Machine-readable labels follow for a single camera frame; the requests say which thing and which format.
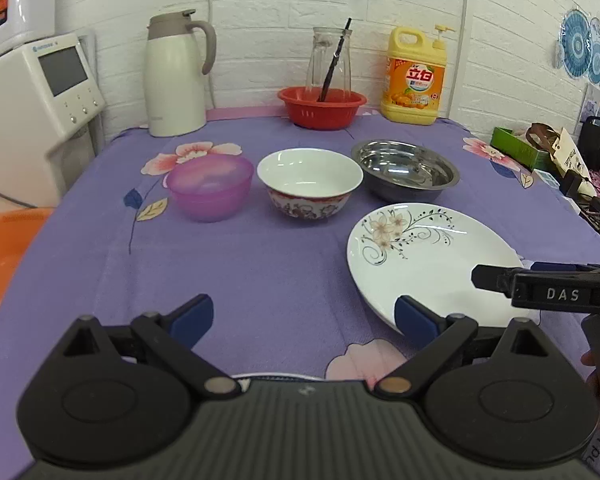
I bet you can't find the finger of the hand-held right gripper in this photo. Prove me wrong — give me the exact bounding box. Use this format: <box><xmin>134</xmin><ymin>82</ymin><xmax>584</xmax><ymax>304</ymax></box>
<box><xmin>471</xmin><ymin>263</ymin><xmax>520</xmax><ymax>307</ymax></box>

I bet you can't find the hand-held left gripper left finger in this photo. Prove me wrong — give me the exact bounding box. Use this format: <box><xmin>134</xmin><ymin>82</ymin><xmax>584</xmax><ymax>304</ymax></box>
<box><xmin>55</xmin><ymin>294</ymin><xmax>243</xmax><ymax>403</ymax></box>

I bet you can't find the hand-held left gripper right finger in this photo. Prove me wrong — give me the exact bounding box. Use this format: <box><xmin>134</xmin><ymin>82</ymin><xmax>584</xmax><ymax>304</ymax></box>
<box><xmin>372</xmin><ymin>296</ymin><xmax>551</xmax><ymax>403</ymax></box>

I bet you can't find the white floral plate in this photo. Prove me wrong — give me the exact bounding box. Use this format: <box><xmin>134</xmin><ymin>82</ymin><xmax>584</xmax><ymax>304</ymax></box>
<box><xmin>346</xmin><ymin>202</ymin><xmax>540</xmax><ymax>336</ymax></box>

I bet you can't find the purple floral tablecloth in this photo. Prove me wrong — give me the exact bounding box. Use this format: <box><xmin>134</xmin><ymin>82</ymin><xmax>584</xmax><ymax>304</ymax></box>
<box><xmin>0</xmin><ymin>105</ymin><xmax>600</xmax><ymax>463</ymax></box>

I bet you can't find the purple plastic bowl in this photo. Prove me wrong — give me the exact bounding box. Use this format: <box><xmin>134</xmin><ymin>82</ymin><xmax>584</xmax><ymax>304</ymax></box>
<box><xmin>166</xmin><ymin>154</ymin><xmax>255</xmax><ymax>223</ymax></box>

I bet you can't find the green cardboard box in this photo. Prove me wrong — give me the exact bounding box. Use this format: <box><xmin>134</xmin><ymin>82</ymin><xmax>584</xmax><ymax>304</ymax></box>
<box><xmin>490</xmin><ymin>126</ymin><xmax>553</xmax><ymax>171</ymax></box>

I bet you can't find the brown paper bag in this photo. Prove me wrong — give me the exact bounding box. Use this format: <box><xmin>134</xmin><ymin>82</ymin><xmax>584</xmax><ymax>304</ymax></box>
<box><xmin>525</xmin><ymin>122</ymin><xmax>597</xmax><ymax>196</ymax></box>

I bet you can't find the stainless steel bowl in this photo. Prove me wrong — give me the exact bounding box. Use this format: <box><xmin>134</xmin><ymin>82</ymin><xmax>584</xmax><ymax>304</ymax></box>
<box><xmin>350</xmin><ymin>139</ymin><xmax>461</xmax><ymax>204</ymax></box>

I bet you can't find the black speaker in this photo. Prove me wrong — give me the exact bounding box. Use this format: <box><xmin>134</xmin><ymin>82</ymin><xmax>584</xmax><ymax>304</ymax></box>
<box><xmin>578</xmin><ymin>116</ymin><xmax>600</xmax><ymax>171</ymax></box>

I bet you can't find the white ceramic bowl red pattern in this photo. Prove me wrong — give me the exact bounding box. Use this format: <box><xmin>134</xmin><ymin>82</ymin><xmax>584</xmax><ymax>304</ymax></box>
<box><xmin>256</xmin><ymin>148</ymin><xmax>364</xmax><ymax>220</ymax></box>

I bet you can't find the orange plastic basin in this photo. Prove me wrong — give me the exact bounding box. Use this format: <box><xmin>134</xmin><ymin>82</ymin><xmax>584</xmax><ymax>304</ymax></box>
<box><xmin>0</xmin><ymin>207</ymin><xmax>55</xmax><ymax>328</ymax></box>

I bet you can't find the yellow dish soap bottle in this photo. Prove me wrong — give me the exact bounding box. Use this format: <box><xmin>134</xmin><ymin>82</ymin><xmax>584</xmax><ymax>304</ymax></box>
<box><xmin>380</xmin><ymin>24</ymin><xmax>456</xmax><ymax>126</ymax></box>

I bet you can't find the red plastic colander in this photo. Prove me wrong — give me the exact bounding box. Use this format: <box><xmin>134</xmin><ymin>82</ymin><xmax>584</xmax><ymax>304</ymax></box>
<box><xmin>277</xmin><ymin>86</ymin><xmax>368</xmax><ymax>131</ymax></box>

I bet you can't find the white thermos jug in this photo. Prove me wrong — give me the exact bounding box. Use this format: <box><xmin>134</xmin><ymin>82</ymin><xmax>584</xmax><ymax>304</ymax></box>
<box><xmin>144</xmin><ymin>9</ymin><xmax>218</xmax><ymax>138</ymax></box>

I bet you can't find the white water dispenser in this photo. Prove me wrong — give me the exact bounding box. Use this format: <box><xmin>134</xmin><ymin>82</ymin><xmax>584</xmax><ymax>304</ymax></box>
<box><xmin>0</xmin><ymin>31</ymin><xmax>107</xmax><ymax>209</ymax></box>

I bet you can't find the black stirring stick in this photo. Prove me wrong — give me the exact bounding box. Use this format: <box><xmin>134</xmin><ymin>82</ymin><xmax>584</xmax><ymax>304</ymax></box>
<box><xmin>318</xmin><ymin>18</ymin><xmax>353</xmax><ymax>103</ymax></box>

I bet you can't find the clear glass pitcher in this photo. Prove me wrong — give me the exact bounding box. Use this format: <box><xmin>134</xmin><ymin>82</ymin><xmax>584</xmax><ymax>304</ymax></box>
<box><xmin>305</xmin><ymin>26</ymin><xmax>355</xmax><ymax>103</ymax></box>

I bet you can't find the grey power cable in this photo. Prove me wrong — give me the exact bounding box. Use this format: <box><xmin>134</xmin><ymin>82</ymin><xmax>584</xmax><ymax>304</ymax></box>
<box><xmin>0</xmin><ymin>181</ymin><xmax>38</xmax><ymax>209</ymax></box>

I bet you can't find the blue plate wall decoration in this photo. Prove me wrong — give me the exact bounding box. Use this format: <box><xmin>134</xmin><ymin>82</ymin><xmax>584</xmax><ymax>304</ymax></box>
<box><xmin>552</xmin><ymin>7</ymin><xmax>600</xmax><ymax>92</ymax></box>

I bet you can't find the white wall pipe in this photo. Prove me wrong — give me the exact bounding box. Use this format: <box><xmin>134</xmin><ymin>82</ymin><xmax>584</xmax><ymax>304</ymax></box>
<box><xmin>445</xmin><ymin>0</ymin><xmax>473</xmax><ymax>117</ymax></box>

